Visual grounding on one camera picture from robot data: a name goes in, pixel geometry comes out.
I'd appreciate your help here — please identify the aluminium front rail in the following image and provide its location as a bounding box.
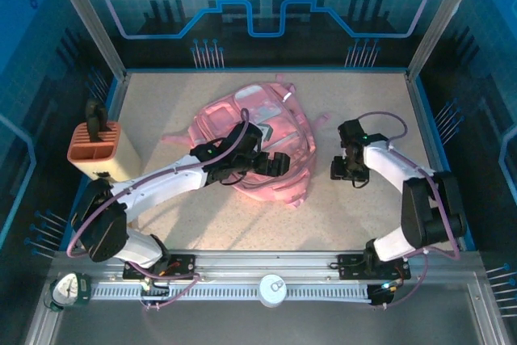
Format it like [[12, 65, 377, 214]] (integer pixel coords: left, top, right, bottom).
[[52, 248, 485, 286]]

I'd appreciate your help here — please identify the aluminium frame post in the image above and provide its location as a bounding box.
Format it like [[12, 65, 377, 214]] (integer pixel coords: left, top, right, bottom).
[[405, 0, 485, 82], [44, 0, 131, 82]]

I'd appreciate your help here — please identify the white round tin can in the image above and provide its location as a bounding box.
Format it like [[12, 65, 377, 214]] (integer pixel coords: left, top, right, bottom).
[[258, 274, 288, 309]]

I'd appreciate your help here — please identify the green alarm clock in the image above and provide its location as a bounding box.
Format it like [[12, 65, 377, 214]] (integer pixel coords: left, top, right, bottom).
[[43, 272, 92, 313]]

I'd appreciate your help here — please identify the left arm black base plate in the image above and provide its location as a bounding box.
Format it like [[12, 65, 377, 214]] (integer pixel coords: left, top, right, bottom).
[[122, 254, 197, 281]]

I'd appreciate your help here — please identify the beige knife block orange rim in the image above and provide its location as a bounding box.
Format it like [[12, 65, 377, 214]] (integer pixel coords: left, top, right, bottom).
[[66, 120, 142, 183]]

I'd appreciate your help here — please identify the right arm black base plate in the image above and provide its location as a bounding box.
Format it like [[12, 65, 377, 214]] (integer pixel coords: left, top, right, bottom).
[[337, 254, 412, 281]]

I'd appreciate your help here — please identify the black knife handle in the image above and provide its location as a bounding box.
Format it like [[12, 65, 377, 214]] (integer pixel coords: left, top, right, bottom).
[[82, 99, 102, 143], [95, 104, 113, 134]]

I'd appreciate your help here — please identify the white slotted cable duct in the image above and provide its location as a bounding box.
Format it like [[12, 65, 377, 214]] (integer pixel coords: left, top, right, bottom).
[[90, 282, 372, 302]]

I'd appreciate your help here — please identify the pink backpack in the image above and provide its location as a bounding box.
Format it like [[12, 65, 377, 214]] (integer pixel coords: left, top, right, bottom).
[[161, 74, 332, 209]]

